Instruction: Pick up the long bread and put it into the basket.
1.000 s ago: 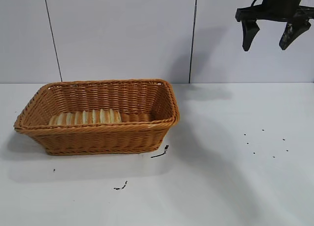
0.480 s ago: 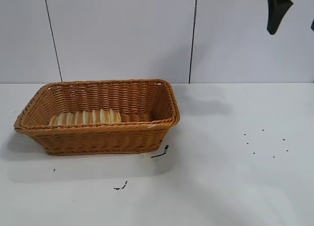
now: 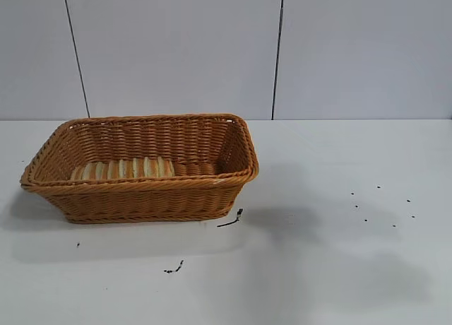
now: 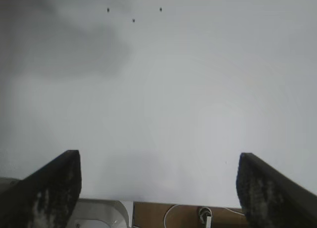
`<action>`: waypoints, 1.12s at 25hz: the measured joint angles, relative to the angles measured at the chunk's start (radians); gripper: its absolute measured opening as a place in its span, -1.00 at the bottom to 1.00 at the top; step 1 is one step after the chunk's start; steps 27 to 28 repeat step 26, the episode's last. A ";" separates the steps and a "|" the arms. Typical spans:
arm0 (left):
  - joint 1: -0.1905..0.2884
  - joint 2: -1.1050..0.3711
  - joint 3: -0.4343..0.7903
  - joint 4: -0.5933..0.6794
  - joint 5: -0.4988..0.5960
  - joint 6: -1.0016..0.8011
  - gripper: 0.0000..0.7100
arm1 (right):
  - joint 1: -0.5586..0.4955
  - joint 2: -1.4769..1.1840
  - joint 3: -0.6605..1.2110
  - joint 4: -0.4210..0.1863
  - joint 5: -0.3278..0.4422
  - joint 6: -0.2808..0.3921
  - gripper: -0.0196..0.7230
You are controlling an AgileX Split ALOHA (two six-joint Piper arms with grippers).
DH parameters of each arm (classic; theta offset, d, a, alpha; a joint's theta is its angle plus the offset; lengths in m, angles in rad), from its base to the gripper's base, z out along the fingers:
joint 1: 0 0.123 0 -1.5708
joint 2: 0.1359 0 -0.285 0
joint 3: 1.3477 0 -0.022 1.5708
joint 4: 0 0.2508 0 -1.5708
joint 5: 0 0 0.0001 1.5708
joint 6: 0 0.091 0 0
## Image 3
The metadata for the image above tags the brown woven wicker basket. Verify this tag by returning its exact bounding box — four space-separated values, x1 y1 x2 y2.
20 113 259 225

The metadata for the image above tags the long striped bread loaf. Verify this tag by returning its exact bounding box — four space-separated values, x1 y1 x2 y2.
70 155 176 181

